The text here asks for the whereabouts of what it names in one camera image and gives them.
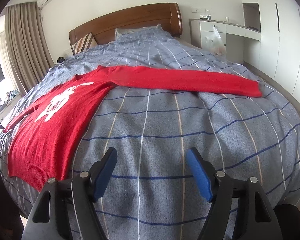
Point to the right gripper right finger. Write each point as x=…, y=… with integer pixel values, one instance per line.
x=255, y=219

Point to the red knit sweater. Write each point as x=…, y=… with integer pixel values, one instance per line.
x=50, y=129

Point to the clothes pile on windowsill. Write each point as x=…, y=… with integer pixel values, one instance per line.
x=9, y=97

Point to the beige curtain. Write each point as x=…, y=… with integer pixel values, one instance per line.
x=26, y=45

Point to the grey plaid duvet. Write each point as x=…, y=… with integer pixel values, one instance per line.
x=151, y=194

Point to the round black bedside device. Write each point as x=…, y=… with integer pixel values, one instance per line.
x=60, y=59

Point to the striped cushion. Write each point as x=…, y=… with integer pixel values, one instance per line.
x=83, y=44

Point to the grey plaid pillow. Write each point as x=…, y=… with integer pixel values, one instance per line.
x=120, y=31

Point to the white wardrobe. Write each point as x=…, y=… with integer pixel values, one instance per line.
x=278, y=53

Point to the white plastic bag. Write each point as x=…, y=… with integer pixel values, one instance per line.
x=214, y=43

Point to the white desk with drawers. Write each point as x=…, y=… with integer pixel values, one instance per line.
x=240, y=43

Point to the small items on desk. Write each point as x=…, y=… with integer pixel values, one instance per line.
x=205, y=17

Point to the brown wooden headboard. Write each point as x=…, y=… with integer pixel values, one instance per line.
x=103, y=28

